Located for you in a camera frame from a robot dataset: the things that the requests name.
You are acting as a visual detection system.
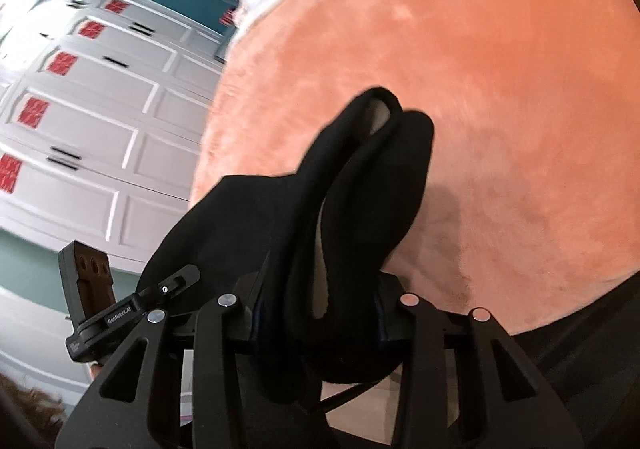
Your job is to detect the black pants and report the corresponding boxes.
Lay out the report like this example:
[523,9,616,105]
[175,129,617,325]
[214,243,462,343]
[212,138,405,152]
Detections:
[139,87,435,405]

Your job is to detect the white panelled wardrobe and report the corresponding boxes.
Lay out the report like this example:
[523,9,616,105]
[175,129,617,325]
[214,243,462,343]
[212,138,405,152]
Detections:
[0,0,227,395]

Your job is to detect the orange velvet bed cover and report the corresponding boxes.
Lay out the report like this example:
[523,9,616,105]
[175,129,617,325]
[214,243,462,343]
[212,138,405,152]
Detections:
[188,0,640,445]

